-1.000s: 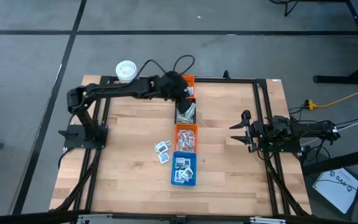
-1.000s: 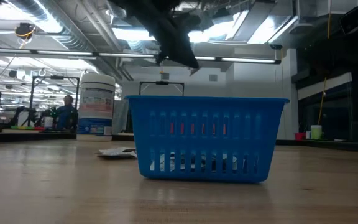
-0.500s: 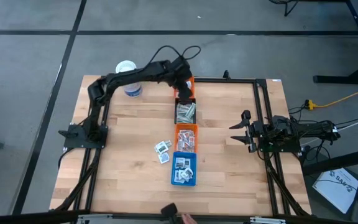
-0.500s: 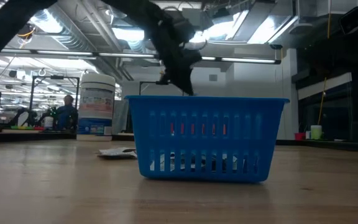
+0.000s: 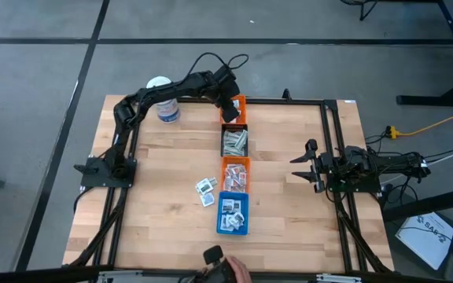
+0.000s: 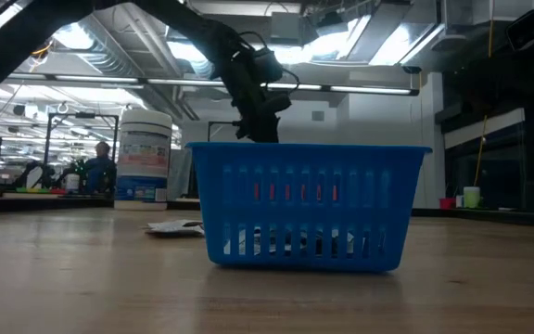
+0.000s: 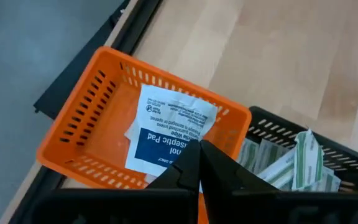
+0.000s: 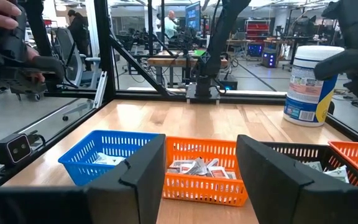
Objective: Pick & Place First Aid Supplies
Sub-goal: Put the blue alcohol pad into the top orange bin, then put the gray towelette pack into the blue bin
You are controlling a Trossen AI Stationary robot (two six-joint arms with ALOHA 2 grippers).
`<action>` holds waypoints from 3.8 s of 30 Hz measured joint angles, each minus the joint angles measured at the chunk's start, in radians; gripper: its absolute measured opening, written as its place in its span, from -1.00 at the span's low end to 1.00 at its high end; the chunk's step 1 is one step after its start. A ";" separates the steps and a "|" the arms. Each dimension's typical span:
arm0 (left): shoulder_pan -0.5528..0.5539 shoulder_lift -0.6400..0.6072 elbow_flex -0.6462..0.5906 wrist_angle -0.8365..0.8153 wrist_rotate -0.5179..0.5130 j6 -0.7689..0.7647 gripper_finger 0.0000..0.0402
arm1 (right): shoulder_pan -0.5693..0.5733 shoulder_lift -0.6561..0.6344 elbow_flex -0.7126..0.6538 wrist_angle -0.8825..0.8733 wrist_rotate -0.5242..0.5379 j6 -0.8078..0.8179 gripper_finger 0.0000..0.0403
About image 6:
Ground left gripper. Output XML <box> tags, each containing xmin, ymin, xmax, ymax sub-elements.
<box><xmin>223</xmin><ymin>55</ymin><xmax>292</xmax><ymax>144</ymax></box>

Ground antiseptic towelette packet navy label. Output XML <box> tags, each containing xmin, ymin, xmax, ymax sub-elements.
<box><xmin>236</xmin><ymin>226</ymin><xmax>356</xmax><ymax>258</ymax></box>

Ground orange plastic basket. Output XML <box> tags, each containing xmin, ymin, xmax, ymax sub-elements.
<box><xmin>252</xmin><ymin>182</ymin><xmax>340</xmax><ymax>203</ymax></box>

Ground overhead light bar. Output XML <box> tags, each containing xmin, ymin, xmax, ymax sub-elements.
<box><xmin>6</xmin><ymin>69</ymin><xmax>420</xmax><ymax>96</ymax></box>

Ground grey cloth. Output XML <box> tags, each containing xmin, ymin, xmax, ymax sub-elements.
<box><xmin>168</xmin><ymin>148</ymin><xmax>195</xmax><ymax>201</ymax></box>

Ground blue plastic basket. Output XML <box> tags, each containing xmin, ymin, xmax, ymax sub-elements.
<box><xmin>184</xmin><ymin>141</ymin><xmax>433</xmax><ymax>273</ymax></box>

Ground grey ceiling box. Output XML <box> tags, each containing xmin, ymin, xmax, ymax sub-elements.
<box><xmin>270</xmin><ymin>11</ymin><xmax>315</xmax><ymax>41</ymax></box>

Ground white wipes canister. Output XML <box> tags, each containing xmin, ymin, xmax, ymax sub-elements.
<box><xmin>113</xmin><ymin>108</ymin><xmax>174</xmax><ymax>212</ymax></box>

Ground person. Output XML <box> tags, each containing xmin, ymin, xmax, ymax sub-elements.
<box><xmin>83</xmin><ymin>140</ymin><xmax>118</xmax><ymax>195</ymax></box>

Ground small white container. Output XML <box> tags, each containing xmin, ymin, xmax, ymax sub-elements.
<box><xmin>64</xmin><ymin>173</ymin><xmax>82</xmax><ymax>193</ymax></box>

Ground colourful blocks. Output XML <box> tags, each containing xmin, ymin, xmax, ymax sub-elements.
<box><xmin>13</xmin><ymin>186</ymin><xmax>68</xmax><ymax>196</ymax></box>

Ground green cup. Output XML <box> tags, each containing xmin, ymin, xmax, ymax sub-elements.
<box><xmin>462</xmin><ymin>186</ymin><xmax>482</xmax><ymax>210</ymax></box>

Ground low black workstation frame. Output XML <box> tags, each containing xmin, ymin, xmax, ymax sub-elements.
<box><xmin>207</xmin><ymin>120</ymin><xmax>243</xmax><ymax>145</ymax></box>

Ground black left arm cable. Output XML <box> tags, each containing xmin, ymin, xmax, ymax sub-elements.
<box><xmin>238</xmin><ymin>30</ymin><xmax>301</xmax><ymax>94</ymax></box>

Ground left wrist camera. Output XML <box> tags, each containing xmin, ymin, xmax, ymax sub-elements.
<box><xmin>250</xmin><ymin>45</ymin><xmax>286</xmax><ymax>84</ymax></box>

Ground tall black workstation frame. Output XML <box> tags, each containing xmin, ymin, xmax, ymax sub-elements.
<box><xmin>43</xmin><ymin>111</ymin><xmax>121</xmax><ymax>189</ymax></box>

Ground yellow cable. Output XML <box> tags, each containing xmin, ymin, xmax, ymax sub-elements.
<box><xmin>474</xmin><ymin>0</ymin><xmax>497</xmax><ymax>187</ymax></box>

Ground black aluminium frame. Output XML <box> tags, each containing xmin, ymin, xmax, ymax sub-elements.
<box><xmin>0</xmin><ymin>194</ymin><xmax>534</xmax><ymax>229</ymax></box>

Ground yellow ceiling cable reel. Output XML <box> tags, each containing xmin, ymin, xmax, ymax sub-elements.
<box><xmin>29</xmin><ymin>40</ymin><xmax>55</xmax><ymax>60</ymax></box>

